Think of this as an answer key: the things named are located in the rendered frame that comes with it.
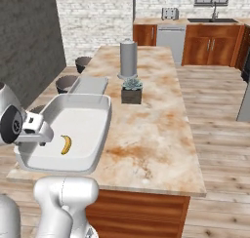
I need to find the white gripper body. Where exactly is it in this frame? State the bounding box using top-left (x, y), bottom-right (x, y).
top-left (14, 119), bottom-right (55, 146)

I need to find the yellow banana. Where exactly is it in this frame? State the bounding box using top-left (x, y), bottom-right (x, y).
top-left (60, 134), bottom-right (73, 156)

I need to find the large white tupperware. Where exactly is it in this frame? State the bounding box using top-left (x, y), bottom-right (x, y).
top-left (13, 93), bottom-right (113, 177)

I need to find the dark round stool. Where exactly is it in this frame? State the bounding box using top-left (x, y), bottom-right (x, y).
top-left (74, 56), bottom-right (94, 74)
top-left (55, 74), bottom-right (79, 96)
top-left (28, 103), bottom-right (47, 115)

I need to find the succulent in dark pot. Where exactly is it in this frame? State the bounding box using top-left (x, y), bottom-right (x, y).
top-left (120, 77), bottom-right (145, 105)

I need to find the wooden island cabinet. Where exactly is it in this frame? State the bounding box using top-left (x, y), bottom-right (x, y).
top-left (85, 188), bottom-right (191, 238)

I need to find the grey paper towel roll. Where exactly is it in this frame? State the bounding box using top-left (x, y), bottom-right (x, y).
top-left (116, 38), bottom-right (140, 81)

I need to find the narrow wooden cupboard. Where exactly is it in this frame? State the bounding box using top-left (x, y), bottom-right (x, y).
top-left (132, 23), bottom-right (158, 48)

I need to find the white dishwasher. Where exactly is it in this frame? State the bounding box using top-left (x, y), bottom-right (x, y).
top-left (156, 23), bottom-right (188, 67)

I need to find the silver toaster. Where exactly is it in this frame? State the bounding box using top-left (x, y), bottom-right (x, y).
top-left (161, 7), bottom-right (181, 21)

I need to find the wooden sink cupboard run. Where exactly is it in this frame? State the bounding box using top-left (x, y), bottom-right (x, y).
top-left (181, 23), bottom-right (245, 68)

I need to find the grey appliance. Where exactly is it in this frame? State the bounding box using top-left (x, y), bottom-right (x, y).
top-left (235, 81), bottom-right (250, 123)

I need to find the dark sink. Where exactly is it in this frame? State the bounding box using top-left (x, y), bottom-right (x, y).
top-left (187, 18), bottom-right (239, 24)

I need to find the grey tap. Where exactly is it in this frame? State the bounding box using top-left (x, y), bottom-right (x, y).
top-left (211, 1), bottom-right (220, 22)

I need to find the black oven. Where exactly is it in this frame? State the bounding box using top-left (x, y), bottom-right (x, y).
top-left (240, 49), bottom-right (250, 84)

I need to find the wooden corner cupboard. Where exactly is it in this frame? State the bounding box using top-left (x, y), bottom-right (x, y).
top-left (234, 24), bottom-right (250, 71)

